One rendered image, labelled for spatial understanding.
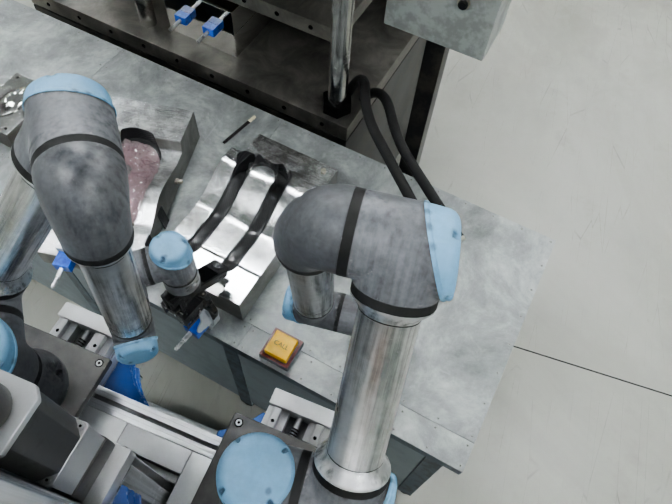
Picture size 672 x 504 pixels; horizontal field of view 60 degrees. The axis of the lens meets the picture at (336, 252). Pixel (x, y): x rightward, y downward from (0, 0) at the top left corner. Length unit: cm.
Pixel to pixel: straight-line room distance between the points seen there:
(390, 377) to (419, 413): 65
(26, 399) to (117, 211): 25
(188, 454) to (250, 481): 37
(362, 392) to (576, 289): 195
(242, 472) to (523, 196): 218
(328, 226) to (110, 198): 28
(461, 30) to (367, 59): 50
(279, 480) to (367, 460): 13
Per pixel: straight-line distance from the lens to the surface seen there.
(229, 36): 205
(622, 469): 247
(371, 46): 214
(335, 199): 70
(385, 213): 70
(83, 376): 126
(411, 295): 71
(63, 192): 79
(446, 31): 170
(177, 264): 114
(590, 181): 303
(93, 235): 80
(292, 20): 185
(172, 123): 173
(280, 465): 90
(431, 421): 143
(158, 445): 127
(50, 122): 84
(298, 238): 72
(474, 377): 149
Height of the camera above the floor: 216
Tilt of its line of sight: 60 degrees down
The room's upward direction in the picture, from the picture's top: 5 degrees clockwise
